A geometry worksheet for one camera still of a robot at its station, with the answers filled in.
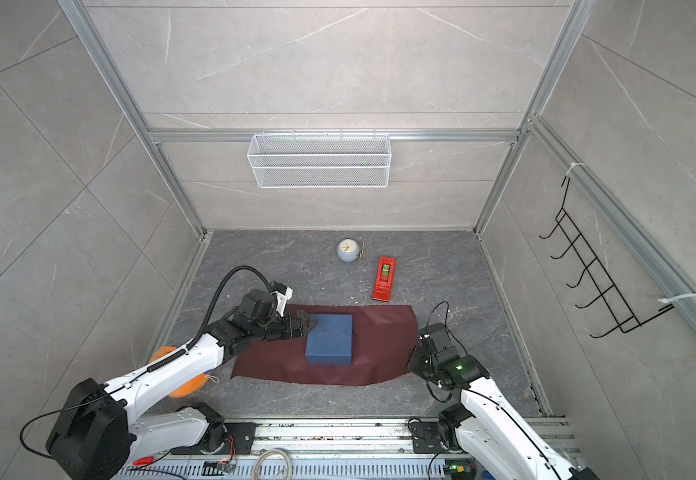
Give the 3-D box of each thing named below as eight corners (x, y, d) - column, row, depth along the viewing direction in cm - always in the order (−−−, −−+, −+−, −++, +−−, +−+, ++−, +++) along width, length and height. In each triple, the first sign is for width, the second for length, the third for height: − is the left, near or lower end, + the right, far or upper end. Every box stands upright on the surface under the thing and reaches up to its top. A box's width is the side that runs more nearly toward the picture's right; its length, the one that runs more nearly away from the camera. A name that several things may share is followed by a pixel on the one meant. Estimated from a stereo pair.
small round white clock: (333, 253, 115) (332, 247, 112) (347, 242, 119) (347, 235, 116) (348, 265, 111) (348, 258, 108) (363, 252, 115) (363, 245, 112)
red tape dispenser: (371, 300, 102) (372, 288, 96) (377, 267, 111) (379, 255, 105) (389, 303, 101) (391, 292, 96) (394, 270, 110) (397, 258, 105)
